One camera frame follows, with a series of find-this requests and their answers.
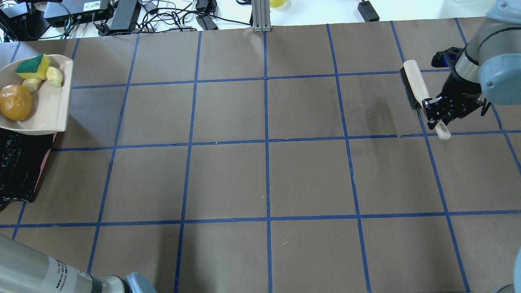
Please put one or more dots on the black trash bag bin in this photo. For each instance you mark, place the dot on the black trash bag bin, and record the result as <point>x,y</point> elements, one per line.
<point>22,158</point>

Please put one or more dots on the beige plastic dustpan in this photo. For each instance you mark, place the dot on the beige plastic dustpan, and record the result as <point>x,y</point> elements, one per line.
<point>50,110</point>

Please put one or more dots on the black electronics box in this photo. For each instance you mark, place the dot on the black electronics box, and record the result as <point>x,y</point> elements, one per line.
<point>61,14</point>

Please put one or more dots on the black power brick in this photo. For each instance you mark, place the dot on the black power brick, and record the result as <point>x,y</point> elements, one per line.
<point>206,23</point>

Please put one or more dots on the beige hand brush black bristles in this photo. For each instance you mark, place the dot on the beige hand brush black bristles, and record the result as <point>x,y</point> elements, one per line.
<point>417,95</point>

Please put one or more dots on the yellow-brown potato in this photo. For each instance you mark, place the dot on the yellow-brown potato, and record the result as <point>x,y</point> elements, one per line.
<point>16,102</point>

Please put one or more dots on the black power adapter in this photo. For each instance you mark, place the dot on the black power adapter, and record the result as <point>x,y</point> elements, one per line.
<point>367,11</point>

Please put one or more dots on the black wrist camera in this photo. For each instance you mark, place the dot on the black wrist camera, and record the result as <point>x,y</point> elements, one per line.
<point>447,58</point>

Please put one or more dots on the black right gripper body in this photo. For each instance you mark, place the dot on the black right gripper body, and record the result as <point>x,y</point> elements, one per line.
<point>459,93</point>

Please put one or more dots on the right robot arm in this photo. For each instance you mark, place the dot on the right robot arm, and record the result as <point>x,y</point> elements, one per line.
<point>487,71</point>

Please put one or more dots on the aluminium frame post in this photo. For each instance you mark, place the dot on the aluminium frame post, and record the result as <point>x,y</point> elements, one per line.
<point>261,16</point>

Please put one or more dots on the green yellow sponge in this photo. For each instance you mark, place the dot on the green yellow sponge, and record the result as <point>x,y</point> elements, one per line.
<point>33,68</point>

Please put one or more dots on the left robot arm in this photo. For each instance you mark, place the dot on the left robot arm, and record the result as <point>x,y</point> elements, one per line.
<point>25,270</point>

